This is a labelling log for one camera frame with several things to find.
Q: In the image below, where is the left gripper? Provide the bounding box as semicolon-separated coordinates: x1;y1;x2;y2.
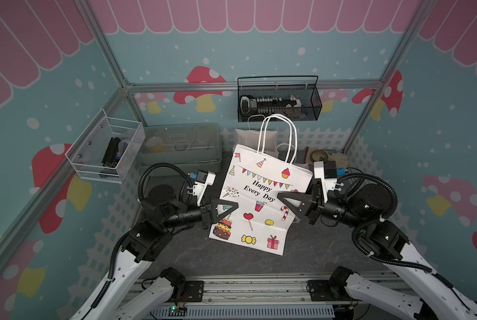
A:
162;195;238;231

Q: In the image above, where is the paper bag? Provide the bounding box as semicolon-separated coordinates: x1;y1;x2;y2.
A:
209;114;313;255
234;125;278;157
276;143;309;169

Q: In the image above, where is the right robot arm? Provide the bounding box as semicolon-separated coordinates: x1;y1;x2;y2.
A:
277;172;477;319

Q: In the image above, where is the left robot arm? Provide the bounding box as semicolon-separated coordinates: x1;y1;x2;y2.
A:
72;163;239;319

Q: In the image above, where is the roll of brown tape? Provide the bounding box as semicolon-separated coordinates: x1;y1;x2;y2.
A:
310;149;329;163

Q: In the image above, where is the clear plastic storage box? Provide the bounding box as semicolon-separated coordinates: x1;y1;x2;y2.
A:
138;123;222;173

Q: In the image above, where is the green circuit board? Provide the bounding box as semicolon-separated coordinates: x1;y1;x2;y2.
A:
168;305;188;317

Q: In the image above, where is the black white device in basket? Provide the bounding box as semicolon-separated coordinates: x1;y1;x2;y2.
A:
238;95;302;117

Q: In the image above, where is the black item in white basket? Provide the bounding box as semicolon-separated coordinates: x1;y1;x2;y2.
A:
102;137;121;168

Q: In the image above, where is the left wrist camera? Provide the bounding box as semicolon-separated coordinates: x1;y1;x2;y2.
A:
188;171;216;207

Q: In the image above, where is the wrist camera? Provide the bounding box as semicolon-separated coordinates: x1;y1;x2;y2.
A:
314;161;338;194
188;171;216;207

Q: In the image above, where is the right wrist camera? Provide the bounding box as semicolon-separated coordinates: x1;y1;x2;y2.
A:
314;161;338;194

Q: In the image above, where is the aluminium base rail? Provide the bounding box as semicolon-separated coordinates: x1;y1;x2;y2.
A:
142;273;395;319

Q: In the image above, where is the black wire mesh basket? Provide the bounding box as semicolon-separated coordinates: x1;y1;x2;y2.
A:
236;75;322;122

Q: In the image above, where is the white wire mesh basket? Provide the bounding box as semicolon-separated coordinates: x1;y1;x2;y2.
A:
65;110;145;183

